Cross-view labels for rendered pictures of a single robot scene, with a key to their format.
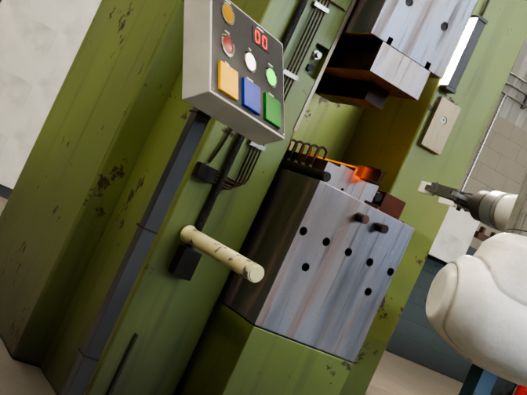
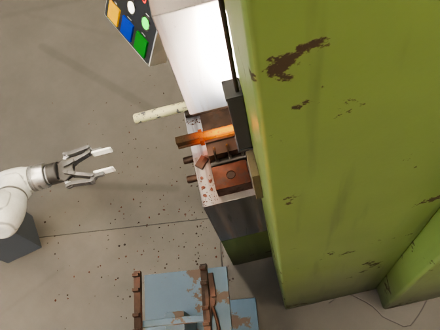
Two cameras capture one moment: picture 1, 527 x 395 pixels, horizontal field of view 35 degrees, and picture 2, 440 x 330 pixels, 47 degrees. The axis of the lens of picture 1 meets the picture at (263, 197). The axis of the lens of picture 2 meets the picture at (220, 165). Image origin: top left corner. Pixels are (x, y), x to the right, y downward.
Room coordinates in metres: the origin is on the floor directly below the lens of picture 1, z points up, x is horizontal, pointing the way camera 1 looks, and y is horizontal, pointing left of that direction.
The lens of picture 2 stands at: (2.96, -0.91, 2.54)
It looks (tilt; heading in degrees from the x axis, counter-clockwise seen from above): 65 degrees down; 125
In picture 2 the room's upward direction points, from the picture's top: 19 degrees counter-clockwise
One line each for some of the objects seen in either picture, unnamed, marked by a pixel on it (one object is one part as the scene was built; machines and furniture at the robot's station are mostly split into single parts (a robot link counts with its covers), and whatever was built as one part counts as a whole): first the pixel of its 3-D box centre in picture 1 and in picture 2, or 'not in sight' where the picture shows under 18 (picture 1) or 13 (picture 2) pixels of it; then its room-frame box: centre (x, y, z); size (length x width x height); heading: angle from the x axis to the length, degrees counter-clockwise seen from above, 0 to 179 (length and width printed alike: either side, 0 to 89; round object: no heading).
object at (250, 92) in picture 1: (249, 96); (128, 28); (2.03, 0.13, 1.01); 0.07 x 0.05 x 0.07; 144
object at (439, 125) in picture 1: (439, 125); (254, 173); (2.72, -0.43, 1.27); 0.09 x 0.02 x 0.17; 119
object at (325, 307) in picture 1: (292, 251); (272, 164); (2.67, -0.16, 0.69); 0.56 x 0.38 x 0.45; 29
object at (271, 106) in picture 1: (270, 110); (141, 44); (2.12, 0.08, 1.01); 0.07 x 0.05 x 0.07; 144
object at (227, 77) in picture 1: (227, 81); (114, 13); (1.95, 0.19, 1.01); 0.07 x 0.05 x 0.07; 144
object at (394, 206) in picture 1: (381, 203); (232, 178); (2.59, -0.34, 0.95); 0.12 x 0.09 x 0.07; 29
